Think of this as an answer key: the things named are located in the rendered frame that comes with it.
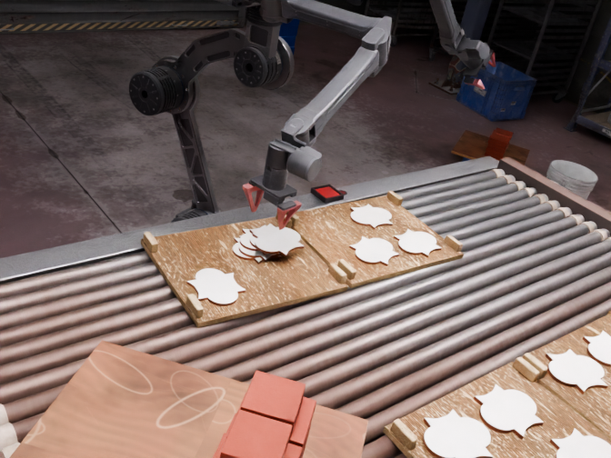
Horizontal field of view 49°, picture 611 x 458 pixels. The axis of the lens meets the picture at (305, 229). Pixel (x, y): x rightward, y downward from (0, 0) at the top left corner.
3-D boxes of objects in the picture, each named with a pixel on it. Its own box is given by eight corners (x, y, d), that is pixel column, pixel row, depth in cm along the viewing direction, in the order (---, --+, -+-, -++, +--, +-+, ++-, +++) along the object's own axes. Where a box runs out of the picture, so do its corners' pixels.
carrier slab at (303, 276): (140, 243, 170) (140, 238, 170) (277, 220, 192) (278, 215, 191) (197, 328, 147) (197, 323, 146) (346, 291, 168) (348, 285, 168)
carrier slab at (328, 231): (279, 219, 193) (279, 214, 192) (386, 199, 215) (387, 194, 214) (350, 288, 170) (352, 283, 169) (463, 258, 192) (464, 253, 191)
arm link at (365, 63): (370, 58, 185) (371, 24, 177) (388, 64, 183) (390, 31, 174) (282, 154, 163) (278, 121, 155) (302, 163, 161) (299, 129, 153)
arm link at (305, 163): (296, 143, 165) (294, 116, 158) (335, 160, 160) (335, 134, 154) (267, 173, 159) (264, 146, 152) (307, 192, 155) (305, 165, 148)
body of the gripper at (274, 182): (266, 179, 166) (272, 153, 162) (296, 197, 161) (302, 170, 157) (248, 185, 161) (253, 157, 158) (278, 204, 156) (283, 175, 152)
